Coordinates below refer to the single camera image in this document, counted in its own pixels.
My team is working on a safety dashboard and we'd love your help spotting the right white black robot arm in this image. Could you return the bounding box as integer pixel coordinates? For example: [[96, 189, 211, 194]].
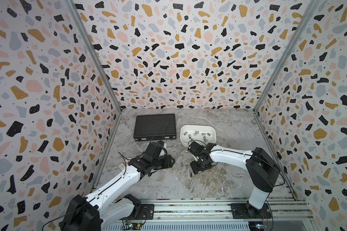
[[188, 141, 280, 218]]

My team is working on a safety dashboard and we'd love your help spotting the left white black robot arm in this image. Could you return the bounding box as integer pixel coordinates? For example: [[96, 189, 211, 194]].
[[59, 141, 175, 231]]

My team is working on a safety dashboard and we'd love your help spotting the white plastic storage box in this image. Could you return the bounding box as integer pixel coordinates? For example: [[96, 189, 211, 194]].
[[180, 125, 216, 147]]

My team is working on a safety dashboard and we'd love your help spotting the small card box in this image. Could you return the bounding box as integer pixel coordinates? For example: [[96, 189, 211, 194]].
[[117, 162, 128, 171]]

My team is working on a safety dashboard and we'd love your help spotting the black tool case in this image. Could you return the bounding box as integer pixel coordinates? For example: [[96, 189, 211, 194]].
[[133, 114, 177, 141]]

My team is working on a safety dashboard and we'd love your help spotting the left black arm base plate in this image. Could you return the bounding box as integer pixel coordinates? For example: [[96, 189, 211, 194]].
[[120, 204, 155, 220]]

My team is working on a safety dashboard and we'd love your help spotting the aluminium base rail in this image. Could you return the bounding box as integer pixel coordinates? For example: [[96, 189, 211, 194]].
[[101, 197, 316, 231]]

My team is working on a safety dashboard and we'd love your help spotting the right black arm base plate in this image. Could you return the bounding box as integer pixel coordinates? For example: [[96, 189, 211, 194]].
[[230, 202, 272, 219]]

